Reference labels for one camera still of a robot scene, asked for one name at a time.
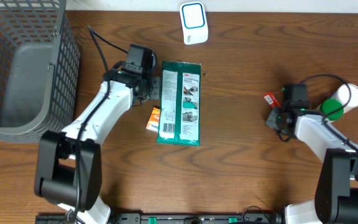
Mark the white jar blue label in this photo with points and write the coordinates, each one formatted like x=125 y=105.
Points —
x=347 y=95

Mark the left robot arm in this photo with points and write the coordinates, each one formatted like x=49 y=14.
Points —
x=68 y=171

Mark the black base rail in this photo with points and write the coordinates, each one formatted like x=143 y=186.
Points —
x=135 y=218

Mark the green 3M pouch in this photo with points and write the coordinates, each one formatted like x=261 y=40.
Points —
x=180 y=104

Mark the small orange box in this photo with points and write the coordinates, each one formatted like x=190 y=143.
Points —
x=154 y=120

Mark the red snack packet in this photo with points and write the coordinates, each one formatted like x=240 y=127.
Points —
x=271 y=100

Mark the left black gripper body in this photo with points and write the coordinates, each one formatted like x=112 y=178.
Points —
x=151 y=89

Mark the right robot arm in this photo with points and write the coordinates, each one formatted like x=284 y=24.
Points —
x=336 y=197

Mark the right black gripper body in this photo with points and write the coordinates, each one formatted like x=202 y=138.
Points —
x=273 y=119

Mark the white barcode scanner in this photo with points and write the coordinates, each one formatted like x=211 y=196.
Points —
x=194 y=23

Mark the green lid Knorr jar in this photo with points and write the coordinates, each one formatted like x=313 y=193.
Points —
x=332 y=108

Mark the grey plastic mesh basket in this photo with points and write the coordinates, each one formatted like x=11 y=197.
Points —
x=39 y=68

